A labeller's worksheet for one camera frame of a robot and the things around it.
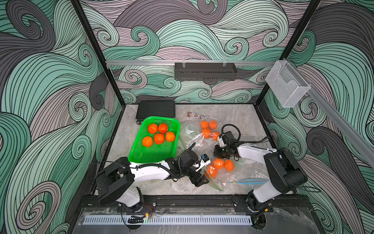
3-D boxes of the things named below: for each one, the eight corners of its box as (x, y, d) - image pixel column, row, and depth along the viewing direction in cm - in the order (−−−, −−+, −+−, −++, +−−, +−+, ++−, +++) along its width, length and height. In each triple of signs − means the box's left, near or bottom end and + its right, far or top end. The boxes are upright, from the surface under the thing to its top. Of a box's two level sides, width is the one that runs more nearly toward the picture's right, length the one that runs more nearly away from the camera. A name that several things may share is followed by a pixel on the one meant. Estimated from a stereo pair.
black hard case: (136, 125, 108) (133, 120, 104) (141, 103, 123) (140, 98, 119) (174, 125, 108) (174, 120, 104) (175, 103, 123) (175, 98, 119)
